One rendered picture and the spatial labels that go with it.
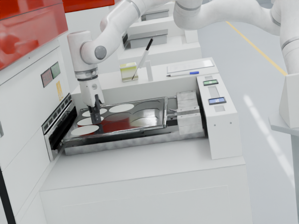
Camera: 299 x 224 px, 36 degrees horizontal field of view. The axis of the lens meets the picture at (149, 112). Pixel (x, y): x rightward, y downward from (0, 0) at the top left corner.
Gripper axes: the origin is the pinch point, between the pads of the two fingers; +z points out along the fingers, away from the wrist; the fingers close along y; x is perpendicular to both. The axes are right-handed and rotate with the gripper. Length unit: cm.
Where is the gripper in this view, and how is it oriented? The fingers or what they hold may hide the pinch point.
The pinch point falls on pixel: (95, 118)
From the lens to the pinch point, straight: 170.4
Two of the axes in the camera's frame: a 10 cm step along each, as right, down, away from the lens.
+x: -8.5, 2.8, -4.5
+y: -5.0, -1.7, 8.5
